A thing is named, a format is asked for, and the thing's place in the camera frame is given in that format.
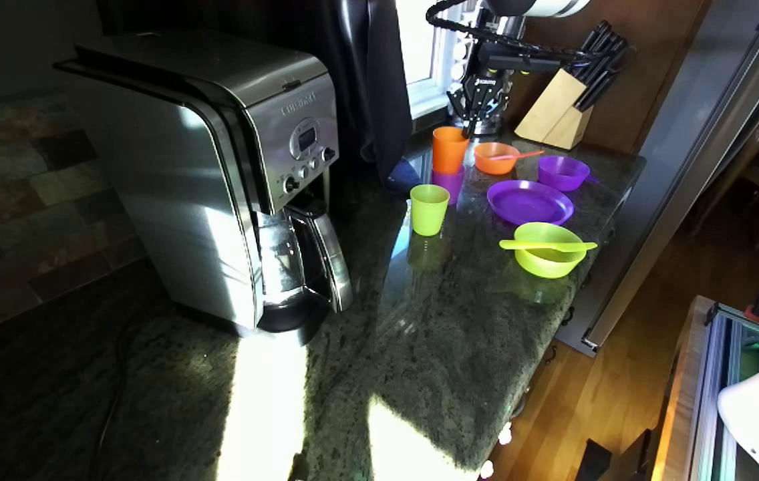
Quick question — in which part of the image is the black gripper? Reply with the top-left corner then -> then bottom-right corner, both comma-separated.
447,37 -> 515,137

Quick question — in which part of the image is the stainless steel coffee maker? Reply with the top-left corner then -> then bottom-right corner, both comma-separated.
54,30 -> 354,335

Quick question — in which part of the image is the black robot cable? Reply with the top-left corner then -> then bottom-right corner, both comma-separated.
424,0 -> 576,74

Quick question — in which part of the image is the purple plastic plate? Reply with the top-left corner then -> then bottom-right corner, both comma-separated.
484,179 -> 576,227

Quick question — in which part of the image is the green plastic spoon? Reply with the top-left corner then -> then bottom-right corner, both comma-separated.
496,239 -> 598,256

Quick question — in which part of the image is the window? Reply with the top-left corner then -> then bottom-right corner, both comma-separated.
392,0 -> 476,120

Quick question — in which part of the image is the orange plastic cup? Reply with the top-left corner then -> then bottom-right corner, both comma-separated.
429,126 -> 473,176

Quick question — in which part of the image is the stainless steel refrigerator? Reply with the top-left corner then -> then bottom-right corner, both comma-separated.
556,0 -> 759,358

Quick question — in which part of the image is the orange plastic bowl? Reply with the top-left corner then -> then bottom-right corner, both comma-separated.
473,141 -> 522,179

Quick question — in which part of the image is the purple plastic bowl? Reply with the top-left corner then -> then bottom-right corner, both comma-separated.
535,152 -> 592,196

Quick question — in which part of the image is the green plastic cup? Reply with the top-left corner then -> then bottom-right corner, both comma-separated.
408,181 -> 452,241

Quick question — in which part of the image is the green plastic bowl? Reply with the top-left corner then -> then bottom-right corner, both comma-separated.
509,223 -> 587,280

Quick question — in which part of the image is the wooden knife block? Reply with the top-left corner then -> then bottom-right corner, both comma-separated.
512,22 -> 631,156

